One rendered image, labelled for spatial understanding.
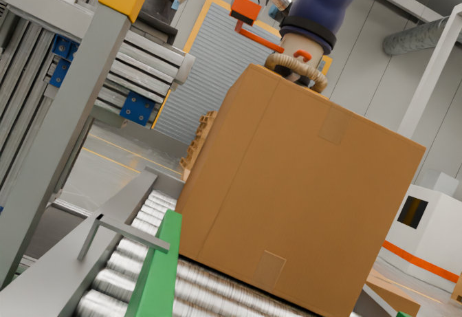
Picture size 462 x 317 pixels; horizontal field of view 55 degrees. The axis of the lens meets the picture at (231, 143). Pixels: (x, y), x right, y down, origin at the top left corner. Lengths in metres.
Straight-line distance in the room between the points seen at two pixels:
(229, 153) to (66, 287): 0.49
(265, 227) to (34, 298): 0.56
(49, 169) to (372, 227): 0.65
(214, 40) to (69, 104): 10.43
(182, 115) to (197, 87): 0.78
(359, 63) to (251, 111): 11.66
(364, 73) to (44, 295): 12.25
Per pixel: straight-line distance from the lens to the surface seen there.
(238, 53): 11.35
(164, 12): 1.47
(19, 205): 0.96
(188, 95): 11.07
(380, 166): 0.94
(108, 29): 0.93
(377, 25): 12.86
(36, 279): 0.46
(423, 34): 11.12
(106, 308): 0.58
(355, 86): 12.41
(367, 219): 0.95
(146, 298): 0.39
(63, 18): 1.34
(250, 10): 1.45
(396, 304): 1.87
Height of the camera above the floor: 0.78
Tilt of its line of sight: level
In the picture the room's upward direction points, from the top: 25 degrees clockwise
